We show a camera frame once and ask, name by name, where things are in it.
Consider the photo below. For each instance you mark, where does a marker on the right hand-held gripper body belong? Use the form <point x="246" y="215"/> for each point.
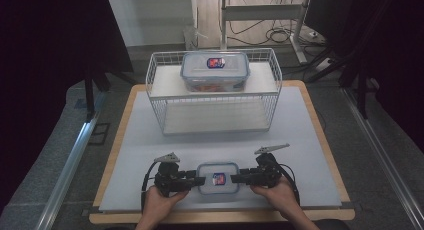
<point x="266" y="173"/>

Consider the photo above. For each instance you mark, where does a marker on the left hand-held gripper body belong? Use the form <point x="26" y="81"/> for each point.
<point x="168" y="180"/>

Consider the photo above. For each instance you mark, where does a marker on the small clear food container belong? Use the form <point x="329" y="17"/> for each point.
<point x="210" y="176"/>

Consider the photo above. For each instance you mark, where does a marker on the large clear food container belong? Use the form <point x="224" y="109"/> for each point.
<point x="200" y="70"/>

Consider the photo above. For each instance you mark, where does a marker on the person's left hand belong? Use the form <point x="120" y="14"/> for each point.
<point x="160" y="203"/>

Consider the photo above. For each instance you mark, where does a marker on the person's right hand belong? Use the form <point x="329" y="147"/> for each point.
<point x="278" y="198"/>

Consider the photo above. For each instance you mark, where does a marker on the pale table mat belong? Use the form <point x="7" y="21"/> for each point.
<point x="233" y="146"/>

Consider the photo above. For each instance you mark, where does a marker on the black stand legs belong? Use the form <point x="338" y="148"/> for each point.
<point x="91" y="86"/>

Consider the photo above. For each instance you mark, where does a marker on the white power strip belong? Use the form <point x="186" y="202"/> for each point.
<point x="325" y="64"/>

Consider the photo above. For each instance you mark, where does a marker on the black tripod legs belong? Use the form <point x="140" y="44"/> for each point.
<point x="350" y="70"/>

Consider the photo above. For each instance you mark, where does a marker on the aluminium floor rail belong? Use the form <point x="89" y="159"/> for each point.
<point x="70" y="163"/>
<point x="383" y="156"/>

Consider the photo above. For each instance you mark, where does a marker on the white metal desk frame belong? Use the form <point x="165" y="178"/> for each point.
<point x="263" y="13"/>

